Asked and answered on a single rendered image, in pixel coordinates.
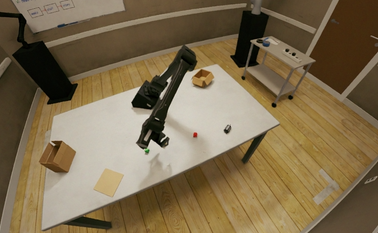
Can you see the tan mat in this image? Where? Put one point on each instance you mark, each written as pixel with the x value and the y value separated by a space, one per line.
pixel 108 182

